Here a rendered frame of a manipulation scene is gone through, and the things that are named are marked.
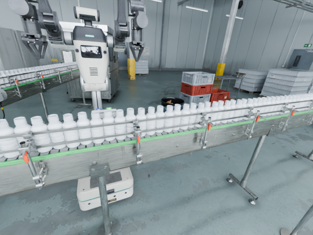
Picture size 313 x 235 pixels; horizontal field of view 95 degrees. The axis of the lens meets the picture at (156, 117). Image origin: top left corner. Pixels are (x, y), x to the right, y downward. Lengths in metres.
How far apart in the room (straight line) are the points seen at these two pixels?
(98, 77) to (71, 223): 1.32
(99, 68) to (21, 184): 0.86
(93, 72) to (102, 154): 0.70
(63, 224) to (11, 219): 0.47
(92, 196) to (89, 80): 1.04
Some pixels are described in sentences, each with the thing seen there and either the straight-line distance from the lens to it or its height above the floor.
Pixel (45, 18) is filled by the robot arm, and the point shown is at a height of 1.59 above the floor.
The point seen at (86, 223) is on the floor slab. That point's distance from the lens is 1.74.
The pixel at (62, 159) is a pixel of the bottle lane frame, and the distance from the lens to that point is 0.83.
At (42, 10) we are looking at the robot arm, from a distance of 1.24.
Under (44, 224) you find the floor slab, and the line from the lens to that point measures 1.88.
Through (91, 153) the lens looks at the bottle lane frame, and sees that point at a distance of 0.81.
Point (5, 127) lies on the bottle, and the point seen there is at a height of 1.14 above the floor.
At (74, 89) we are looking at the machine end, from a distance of 4.77.
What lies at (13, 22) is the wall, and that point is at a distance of 13.42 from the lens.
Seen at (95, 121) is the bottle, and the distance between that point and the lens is 0.75.
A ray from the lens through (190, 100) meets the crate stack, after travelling 3.17.
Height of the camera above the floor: 1.44
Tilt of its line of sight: 24 degrees down
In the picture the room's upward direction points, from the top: 4 degrees clockwise
